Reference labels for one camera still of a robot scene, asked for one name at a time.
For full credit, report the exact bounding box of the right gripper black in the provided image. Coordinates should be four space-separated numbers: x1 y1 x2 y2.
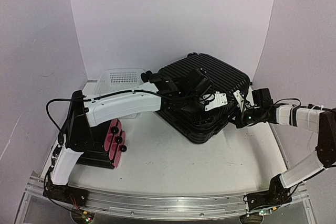
228 108 263 130

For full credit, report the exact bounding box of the black ribbed hard suitcase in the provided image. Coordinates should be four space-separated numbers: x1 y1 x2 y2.
140 52 251 145

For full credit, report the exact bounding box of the white perforated plastic basket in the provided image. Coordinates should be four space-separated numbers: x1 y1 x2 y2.
94 68 145 120

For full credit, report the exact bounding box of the black pink small suitcase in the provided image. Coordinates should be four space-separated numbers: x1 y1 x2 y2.
77 119 127 169

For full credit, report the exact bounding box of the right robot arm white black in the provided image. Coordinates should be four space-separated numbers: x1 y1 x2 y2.
230 103 335 205

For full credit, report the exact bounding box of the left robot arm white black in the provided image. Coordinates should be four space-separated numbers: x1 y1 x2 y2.
49 70 226 201

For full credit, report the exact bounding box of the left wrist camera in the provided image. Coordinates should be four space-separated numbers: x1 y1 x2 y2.
185 69 210 95

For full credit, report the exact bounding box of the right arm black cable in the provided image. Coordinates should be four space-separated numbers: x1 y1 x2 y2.
272 98 302 109

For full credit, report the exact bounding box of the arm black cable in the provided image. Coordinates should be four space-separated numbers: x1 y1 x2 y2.
46 90 200 138
272 98 302 109

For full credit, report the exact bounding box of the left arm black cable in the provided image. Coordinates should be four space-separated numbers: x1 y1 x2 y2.
46 90 200 138

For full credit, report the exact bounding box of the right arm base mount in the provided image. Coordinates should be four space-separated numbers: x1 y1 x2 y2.
243 174 294 212

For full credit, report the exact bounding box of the aluminium front rail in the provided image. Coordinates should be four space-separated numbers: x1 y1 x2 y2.
22 175 314 220

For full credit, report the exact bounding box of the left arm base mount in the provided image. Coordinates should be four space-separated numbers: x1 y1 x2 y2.
43 180 89 207

